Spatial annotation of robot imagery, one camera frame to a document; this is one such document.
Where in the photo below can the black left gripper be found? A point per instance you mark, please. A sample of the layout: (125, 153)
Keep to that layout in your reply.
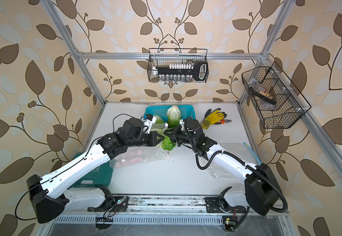
(152, 140)

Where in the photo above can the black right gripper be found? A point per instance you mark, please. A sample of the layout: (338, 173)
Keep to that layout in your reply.
(174, 134)

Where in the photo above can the leafy green chinese cabbage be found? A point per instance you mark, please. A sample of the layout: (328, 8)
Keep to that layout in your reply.
(167, 143)

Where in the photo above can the pale chinese cabbage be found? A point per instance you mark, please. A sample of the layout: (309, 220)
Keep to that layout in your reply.
(174, 116)

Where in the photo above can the clear pink-dotted zipper bag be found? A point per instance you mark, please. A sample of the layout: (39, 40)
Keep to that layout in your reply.
(128, 152)

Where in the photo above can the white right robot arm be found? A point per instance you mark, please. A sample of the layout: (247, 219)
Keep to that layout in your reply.
(261, 192)

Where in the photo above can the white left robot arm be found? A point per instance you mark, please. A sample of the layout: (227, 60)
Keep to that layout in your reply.
(51, 194)

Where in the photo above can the clear plastic bag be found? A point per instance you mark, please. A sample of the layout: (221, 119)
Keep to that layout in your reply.
(230, 164)

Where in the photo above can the teal plastic basket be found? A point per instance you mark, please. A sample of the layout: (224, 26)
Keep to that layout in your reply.
(161, 111)

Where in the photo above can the yellow black work glove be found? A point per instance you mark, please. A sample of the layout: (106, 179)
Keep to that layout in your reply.
(212, 117)

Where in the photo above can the black socket bit holder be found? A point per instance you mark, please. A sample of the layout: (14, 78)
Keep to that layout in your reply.
(190, 72)

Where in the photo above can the green plastic tool case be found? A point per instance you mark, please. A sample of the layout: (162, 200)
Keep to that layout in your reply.
(101, 176)

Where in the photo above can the black brush in basket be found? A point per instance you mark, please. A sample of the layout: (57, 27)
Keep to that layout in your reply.
(263, 95)

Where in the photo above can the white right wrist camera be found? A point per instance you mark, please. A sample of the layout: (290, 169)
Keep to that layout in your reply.
(182, 123)

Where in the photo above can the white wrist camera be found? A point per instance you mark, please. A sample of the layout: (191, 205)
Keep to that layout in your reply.
(182, 123)
(148, 121)

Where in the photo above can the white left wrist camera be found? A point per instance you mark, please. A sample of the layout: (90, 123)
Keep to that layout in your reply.
(148, 121)

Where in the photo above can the red handled pliers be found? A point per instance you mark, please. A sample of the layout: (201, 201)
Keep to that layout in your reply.
(223, 121)

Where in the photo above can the black wire basket back wall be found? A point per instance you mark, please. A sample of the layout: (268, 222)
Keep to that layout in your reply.
(164, 56)

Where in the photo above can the black wire basket wall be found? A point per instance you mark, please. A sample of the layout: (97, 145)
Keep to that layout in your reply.
(164, 56)
(291, 103)

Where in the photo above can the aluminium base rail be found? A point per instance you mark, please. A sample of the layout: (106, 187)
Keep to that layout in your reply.
(164, 210)

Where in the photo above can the black wire basket right wall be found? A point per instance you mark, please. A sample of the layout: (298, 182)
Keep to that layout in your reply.
(291, 103)

